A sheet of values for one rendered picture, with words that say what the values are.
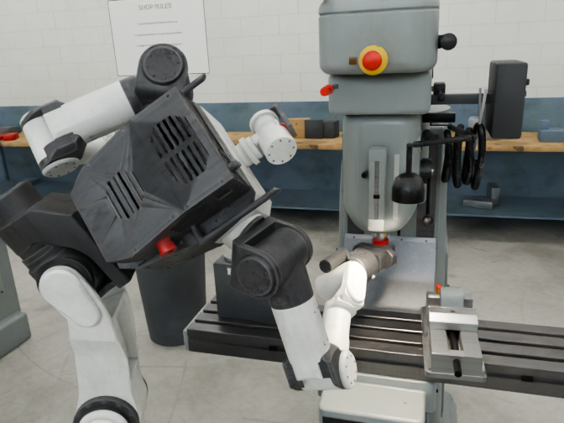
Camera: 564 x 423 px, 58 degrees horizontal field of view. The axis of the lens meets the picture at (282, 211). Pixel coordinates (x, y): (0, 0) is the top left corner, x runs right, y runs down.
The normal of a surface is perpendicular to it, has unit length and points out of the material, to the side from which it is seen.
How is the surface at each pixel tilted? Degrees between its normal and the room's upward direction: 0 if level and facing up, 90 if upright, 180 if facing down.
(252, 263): 93
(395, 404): 0
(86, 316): 90
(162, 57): 61
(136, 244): 75
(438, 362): 90
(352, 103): 90
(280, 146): 115
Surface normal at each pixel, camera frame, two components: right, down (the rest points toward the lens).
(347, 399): -0.04, -0.95
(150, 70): 0.08, -0.19
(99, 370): 0.08, 0.30
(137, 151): -0.42, 0.04
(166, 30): -0.27, 0.31
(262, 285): -0.49, 0.33
